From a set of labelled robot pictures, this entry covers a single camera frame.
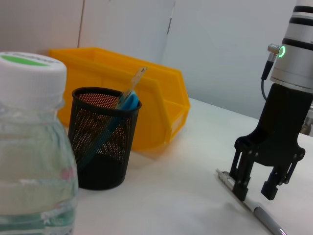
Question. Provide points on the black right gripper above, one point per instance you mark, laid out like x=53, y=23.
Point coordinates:
x=281, y=137

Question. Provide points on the silver ballpoint pen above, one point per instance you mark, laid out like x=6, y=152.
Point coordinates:
x=264, y=215

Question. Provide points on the blue capped scissors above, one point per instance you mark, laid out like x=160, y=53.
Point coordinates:
x=130, y=101

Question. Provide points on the clear plastic ruler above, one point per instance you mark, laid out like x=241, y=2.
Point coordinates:
x=137, y=78

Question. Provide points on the clear water bottle green label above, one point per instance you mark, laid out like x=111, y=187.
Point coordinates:
x=31, y=147

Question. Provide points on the black mesh pen cup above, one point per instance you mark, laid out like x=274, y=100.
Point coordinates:
x=97, y=176

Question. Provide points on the yellow plastic bin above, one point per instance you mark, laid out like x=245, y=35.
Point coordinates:
x=80, y=63

